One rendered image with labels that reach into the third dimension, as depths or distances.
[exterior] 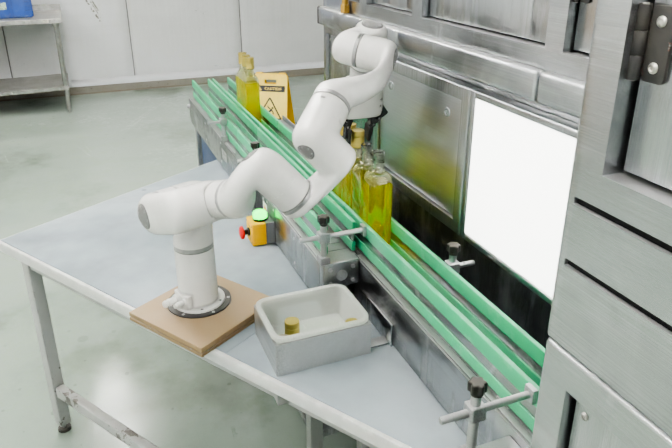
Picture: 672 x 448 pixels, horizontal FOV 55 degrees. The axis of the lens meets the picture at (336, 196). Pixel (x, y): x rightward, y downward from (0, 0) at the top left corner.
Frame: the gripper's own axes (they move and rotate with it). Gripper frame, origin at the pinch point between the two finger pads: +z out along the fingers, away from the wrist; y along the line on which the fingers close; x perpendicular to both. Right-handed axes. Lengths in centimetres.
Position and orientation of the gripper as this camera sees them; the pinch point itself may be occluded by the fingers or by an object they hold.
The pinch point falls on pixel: (357, 133)
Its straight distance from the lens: 162.5
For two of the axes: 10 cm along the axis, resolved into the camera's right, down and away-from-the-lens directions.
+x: 3.4, 5.8, -7.4
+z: -0.9, 8.0, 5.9
